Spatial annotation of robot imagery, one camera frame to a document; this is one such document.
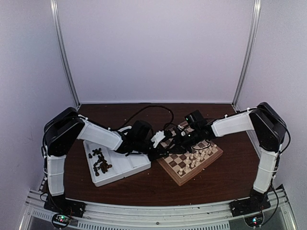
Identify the controller board with leds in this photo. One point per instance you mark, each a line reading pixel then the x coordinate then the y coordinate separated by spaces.
pixel 254 221
pixel 60 220

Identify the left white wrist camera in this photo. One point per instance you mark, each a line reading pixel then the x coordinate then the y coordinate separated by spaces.
pixel 157 138

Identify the right controller board with LEDs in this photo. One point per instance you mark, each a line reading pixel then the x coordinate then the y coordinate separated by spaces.
pixel 254 221

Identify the left controller board with LEDs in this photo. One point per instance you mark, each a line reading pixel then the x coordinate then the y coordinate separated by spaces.
pixel 60 220

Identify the wooden chess board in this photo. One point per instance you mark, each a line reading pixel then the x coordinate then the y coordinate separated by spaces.
pixel 174 162

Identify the aluminium frame post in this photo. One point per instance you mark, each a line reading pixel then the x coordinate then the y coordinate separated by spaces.
pixel 248 53
pixel 63 53

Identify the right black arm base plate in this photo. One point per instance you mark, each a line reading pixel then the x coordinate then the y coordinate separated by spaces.
pixel 247 206

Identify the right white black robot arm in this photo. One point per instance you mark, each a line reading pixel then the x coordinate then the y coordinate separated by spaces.
pixel 228 178

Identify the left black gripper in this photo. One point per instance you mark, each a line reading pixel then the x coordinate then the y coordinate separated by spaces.
pixel 159 151

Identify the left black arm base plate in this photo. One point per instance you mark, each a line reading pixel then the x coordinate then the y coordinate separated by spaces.
pixel 70 208

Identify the front aluminium frame rail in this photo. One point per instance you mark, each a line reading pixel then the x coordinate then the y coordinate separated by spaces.
pixel 211 216

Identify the light chess pawn piece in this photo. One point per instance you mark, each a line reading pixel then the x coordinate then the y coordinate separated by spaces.
pixel 214 149

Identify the white plastic compartment tray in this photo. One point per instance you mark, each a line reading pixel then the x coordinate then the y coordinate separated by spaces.
pixel 120 167

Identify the right aluminium frame post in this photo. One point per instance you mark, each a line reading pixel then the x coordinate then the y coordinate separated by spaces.
pixel 248 53

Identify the left aluminium frame post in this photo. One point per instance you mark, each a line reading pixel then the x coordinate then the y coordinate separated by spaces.
pixel 63 53

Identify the pile of dark chess pieces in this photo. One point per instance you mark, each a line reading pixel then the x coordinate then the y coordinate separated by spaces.
pixel 101 163

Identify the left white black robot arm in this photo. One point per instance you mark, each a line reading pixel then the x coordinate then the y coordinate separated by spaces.
pixel 69 130

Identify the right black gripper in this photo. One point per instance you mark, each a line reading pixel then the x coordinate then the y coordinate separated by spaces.
pixel 180 146

